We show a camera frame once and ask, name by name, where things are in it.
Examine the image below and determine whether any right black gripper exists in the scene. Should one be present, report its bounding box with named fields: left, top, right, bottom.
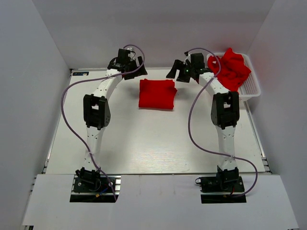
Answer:
left=166, top=59, right=195, bottom=83

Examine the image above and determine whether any red t shirt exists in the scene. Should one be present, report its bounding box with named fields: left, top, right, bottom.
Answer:
left=139, top=79, right=177, bottom=110

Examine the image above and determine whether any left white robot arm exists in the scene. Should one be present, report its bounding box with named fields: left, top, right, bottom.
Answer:
left=83, top=45, right=147, bottom=174

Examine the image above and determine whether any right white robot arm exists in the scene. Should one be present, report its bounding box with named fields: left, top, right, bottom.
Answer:
left=166, top=51, right=239, bottom=191

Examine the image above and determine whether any red shirts pile in basket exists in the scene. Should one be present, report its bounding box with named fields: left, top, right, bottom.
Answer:
left=217, top=48, right=251, bottom=92

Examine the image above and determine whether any blue label sticker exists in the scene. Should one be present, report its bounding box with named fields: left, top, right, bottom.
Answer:
left=72, top=71, right=89, bottom=76

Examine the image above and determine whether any white plastic basket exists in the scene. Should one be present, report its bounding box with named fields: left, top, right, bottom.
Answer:
left=206, top=51, right=261, bottom=98

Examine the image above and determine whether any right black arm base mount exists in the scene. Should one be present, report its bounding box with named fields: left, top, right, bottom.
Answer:
left=195, top=167, right=247, bottom=204

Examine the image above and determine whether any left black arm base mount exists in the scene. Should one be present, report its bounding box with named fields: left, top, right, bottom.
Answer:
left=70, top=167, right=121, bottom=203

